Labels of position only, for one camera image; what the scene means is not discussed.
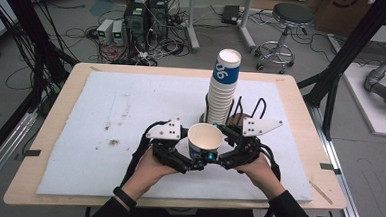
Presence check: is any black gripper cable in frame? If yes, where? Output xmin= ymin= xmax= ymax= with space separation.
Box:
xmin=254 ymin=142 xmax=284 ymax=217
xmin=119 ymin=118 xmax=169 ymax=192

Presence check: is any black tape piece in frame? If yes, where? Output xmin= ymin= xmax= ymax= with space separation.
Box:
xmin=319 ymin=162 xmax=343 ymax=176
xmin=23 ymin=148 xmax=43 ymax=158

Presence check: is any brown cup holder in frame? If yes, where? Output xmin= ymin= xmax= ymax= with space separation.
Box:
xmin=198 ymin=93 xmax=269 ymax=130

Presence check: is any cardboard box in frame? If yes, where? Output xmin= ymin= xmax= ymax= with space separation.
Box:
xmin=312 ymin=0 xmax=386 ymax=40

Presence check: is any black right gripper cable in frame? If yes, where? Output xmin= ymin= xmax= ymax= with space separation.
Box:
xmin=254 ymin=142 xmax=284 ymax=217

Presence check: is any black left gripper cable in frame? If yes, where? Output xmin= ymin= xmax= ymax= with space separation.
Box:
xmin=119 ymin=118 xmax=169 ymax=192

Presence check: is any grey bench power supply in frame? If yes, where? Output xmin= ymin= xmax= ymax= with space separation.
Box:
xmin=95 ymin=17 xmax=116 ymax=46
xmin=111 ymin=19 xmax=127 ymax=47

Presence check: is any black box on floor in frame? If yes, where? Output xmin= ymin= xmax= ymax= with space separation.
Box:
xmin=220 ymin=4 xmax=241 ymax=26

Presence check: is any black frame post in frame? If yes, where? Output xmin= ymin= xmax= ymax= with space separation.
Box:
xmin=294 ymin=0 xmax=386 ymax=144
xmin=0 ymin=0 xmax=83 ymax=116

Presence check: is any white foam mat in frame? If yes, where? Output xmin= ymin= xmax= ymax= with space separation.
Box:
xmin=36 ymin=68 xmax=319 ymax=210

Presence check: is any wooden table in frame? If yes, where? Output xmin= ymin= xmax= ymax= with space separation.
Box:
xmin=3 ymin=58 xmax=355 ymax=217

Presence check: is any black round stool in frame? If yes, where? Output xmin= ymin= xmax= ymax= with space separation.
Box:
xmin=253 ymin=1 xmax=317 ymax=77

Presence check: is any black wristband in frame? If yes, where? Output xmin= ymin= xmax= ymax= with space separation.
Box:
xmin=112 ymin=185 xmax=139 ymax=210

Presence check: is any black computer tower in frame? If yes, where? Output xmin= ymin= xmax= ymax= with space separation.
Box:
xmin=147 ymin=0 xmax=171 ymax=42
xmin=121 ymin=0 xmax=155 ymax=53

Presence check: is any stack of white paper cups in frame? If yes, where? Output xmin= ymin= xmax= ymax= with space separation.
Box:
xmin=205 ymin=47 xmax=243 ymax=127

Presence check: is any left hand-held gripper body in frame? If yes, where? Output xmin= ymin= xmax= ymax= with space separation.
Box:
xmin=143 ymin=116 xmax=195 ymax=175

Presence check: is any white table leg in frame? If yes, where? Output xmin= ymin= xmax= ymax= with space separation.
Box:
xmin=234 ymin=0 xmax=260 ymax=54
xmin=183 ymin=0 xmax=204 ymax=54

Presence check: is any person's left hand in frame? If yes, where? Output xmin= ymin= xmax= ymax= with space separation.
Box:
xmin=120 ymin=146 xmax=181 ymax=204

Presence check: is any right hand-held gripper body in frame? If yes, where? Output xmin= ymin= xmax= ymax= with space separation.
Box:
xmin=225 ymin=115 xmax=285 ymax=173

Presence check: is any person's right hand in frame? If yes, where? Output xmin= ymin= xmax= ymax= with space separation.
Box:
xmin=235 ymin=151 xmax=289 ymax=201

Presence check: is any white platform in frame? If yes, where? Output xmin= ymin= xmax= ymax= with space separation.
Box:
xmin=339 ymin=61 xmax=386 ymax=139

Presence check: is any blue banded paper cup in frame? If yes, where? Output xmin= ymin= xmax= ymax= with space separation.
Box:
xmin=185 ymin=121 xmax=225 ymax=163

